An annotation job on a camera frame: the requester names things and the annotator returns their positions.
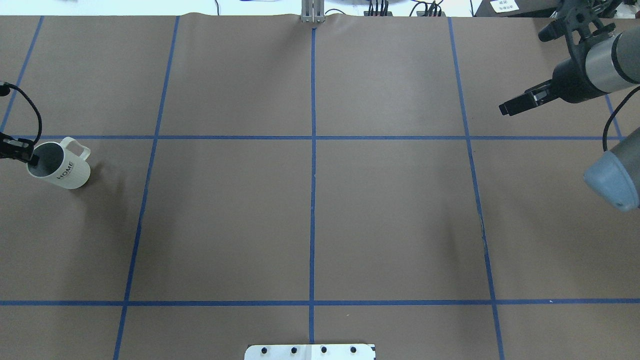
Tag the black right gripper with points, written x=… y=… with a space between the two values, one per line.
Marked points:
x=570 y=81

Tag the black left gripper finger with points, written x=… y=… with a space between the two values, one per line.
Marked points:
x=20 y=149

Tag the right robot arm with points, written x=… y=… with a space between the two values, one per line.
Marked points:
x=600 y=63

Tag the black orange power strip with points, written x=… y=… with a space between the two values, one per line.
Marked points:
x=420 y=9

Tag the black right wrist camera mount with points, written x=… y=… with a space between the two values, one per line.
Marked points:
x=579 y=23

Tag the aluminium frame post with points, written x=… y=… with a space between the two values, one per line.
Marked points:
x=313 y=11

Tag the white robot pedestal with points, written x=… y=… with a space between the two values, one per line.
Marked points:
x=327 y=351

